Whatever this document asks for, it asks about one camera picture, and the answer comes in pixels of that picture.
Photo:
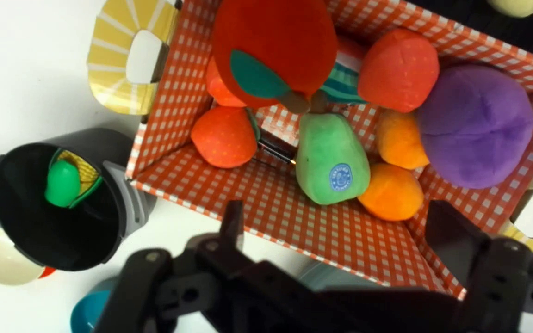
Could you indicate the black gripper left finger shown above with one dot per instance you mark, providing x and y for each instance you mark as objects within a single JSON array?
[{"x": 232, "y": 222}]

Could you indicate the green pear plush toy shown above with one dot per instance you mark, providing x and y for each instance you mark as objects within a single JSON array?
[{"x": 328, "y": 153}]

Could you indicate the red checkered carton box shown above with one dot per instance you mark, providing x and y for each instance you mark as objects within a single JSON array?
[{"x": 315, "y": 231}]

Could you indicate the purple round plush toy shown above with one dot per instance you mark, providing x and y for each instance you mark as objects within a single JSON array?
[{"x": 476, "y": 122}]

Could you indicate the red round plush toy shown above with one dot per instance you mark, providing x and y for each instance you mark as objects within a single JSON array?
[{"x": 399, "y": 70}]

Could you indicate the teal striped plush toy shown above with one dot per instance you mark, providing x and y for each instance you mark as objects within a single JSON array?
[{"x": 343, "y": 83}]

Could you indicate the cream round disc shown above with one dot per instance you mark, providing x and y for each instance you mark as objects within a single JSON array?
[{"x": 1, "y": 259}]

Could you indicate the orange round plush toy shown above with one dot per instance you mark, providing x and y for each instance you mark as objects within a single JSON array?
[
  {"x": 402, "y": 141},
  {"x": 391, "y": 192}
]

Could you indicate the red apple plush toy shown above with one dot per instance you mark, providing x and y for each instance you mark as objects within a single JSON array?
[{"x": 278, "y": 37}]

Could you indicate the black toy pot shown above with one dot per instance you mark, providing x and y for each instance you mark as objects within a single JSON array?
[{"x": 45, "y": 233}]

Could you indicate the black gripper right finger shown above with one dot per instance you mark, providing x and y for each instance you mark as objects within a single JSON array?
[{"x": 454, "y": 237}]

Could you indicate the small green toy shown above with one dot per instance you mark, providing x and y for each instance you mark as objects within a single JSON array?
[{"x": 64, "y": 183}]

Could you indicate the small yellow toy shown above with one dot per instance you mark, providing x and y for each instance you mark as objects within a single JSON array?
[{"x": 90, "y": 172}]

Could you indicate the small red plush toy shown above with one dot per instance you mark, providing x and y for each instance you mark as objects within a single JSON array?
[{"x": 223, "y": 139}]

